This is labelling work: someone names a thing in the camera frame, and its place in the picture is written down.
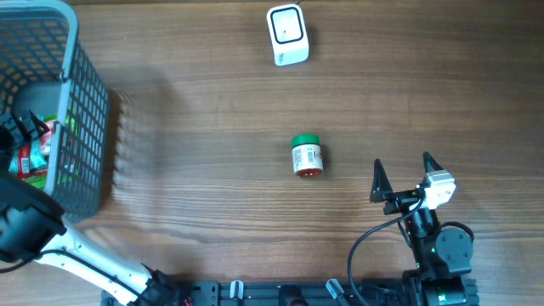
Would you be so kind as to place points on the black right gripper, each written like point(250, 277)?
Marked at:
point(382, 185)

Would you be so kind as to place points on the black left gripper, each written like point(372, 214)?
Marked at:
point(16, 135)

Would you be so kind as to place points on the green gummy candy bag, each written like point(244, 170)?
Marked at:
point(39, 181)

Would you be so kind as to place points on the green lid spread jar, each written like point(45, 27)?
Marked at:
point(307, 160)

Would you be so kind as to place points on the red snack stick packet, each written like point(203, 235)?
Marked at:
point(31, 161)

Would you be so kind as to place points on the red small carton box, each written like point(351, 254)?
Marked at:
point(46, 139)

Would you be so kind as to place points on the teal wipes packet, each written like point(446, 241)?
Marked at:
point(14, 164)

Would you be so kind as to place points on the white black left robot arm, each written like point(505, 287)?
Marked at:
point(33, 229)

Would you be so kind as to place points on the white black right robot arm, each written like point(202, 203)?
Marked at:
point(442, 251)

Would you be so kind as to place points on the white barcode scanner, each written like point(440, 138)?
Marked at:
point(288, 34)

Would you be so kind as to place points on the grey plastic mesh basket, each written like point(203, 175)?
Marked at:
point(45, 69)

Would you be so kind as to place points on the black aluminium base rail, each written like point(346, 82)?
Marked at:
point(374, 291)

